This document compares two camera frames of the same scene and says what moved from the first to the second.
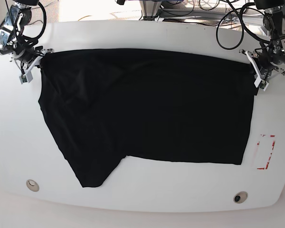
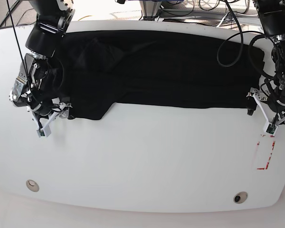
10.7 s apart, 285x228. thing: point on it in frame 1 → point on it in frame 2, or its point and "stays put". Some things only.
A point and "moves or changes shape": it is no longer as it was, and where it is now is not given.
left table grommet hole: (32, 185) stays put
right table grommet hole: (240, 197) stays put
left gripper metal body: (23, 50) → (26, 92)
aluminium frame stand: (149, 9) stays put
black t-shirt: (101, 105) moves or changes shape
